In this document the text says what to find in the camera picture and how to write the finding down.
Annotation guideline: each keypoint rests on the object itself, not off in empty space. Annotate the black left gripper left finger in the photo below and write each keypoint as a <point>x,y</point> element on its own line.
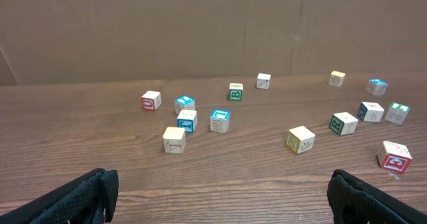
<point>90,198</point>

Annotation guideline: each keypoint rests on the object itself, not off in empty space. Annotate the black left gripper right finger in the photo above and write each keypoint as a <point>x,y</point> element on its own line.
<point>354,201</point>

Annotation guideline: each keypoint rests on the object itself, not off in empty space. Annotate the red-sided wooden block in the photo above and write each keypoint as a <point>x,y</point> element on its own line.
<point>394,157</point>

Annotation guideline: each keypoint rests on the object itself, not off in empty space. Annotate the green R wooden block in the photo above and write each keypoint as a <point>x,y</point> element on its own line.
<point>343,123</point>

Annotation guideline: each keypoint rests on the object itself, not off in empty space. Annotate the yellow-sided plain-top wooden block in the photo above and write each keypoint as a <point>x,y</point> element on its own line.
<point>300,139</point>

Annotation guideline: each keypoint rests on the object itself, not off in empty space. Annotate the blue-sided plain-top wooden block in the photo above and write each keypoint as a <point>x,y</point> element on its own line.
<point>370,112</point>

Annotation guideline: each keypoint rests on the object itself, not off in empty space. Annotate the green-top wooden block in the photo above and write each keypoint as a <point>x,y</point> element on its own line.
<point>397,113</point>

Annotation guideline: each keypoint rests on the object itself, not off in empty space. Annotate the yellow-top wooden block left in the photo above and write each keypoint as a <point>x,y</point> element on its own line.
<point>174,140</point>

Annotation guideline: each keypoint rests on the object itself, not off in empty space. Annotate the yellow-top wooden block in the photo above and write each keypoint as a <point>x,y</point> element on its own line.
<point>336,78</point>
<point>174,140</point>

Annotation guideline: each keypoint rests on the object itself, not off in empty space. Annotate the red U wooden block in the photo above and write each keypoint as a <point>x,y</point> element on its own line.
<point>151,100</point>

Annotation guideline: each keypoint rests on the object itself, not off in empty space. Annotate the blue-top wooden block right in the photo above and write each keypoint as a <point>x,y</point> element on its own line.
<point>376,86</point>

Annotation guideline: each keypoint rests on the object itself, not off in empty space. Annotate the blue-top wooden block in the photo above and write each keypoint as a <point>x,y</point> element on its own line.
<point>219,120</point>
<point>184,102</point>
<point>376,86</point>

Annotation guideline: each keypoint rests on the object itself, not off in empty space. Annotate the yellow-top wooden block far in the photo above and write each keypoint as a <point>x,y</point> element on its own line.
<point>336,78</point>

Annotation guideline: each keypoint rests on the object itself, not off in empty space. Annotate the blue I wooden block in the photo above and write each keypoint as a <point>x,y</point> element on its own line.
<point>187,119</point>

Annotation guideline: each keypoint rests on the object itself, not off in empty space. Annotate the blue-top wooden block upper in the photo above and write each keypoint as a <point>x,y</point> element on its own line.
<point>184,102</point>

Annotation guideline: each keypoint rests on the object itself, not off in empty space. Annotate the plain-top wooden block far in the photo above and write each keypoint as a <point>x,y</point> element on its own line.
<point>263,81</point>

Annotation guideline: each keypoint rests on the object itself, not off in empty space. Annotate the blue-top wooden block lower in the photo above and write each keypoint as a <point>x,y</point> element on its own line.
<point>219,120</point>

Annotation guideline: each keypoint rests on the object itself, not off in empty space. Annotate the green B wooden block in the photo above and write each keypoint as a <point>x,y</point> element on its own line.
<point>235,91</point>

